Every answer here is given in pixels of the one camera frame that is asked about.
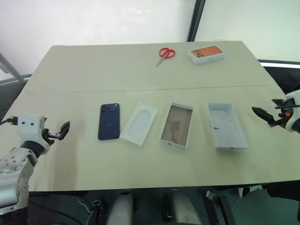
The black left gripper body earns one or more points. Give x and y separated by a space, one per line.
50 135

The light rounded left robot leg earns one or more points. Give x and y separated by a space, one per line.
120 208

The light rounded right robot leg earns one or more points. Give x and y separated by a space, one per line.
185 208

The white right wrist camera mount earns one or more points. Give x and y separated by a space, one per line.
294 117

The white phone box base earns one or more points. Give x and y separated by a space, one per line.
227 127

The silver table clamp bracket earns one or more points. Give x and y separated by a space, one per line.
212 197

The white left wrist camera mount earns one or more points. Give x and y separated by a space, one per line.
28 126

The white moulded tray insert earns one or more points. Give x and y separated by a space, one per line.
139 124

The white box with paper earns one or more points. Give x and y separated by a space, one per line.
177 125

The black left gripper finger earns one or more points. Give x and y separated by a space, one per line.
66 126
63 135

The white box with orange phone print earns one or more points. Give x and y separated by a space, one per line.
206 54

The dark blue smartphone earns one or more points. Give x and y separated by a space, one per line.
109 123

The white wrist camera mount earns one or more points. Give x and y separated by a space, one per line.
294 117
28 126

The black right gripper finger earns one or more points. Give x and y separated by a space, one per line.
263 113
279 101

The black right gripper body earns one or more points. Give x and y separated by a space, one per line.
282 116

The grey metal frame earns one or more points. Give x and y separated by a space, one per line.
9 68

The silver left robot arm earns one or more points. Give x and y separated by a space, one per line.
11 164

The black table leg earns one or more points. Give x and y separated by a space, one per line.
227 211

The black vertical pole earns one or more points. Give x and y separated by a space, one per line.
196 21

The light rounded robot leg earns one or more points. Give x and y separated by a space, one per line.
120 208
185 208

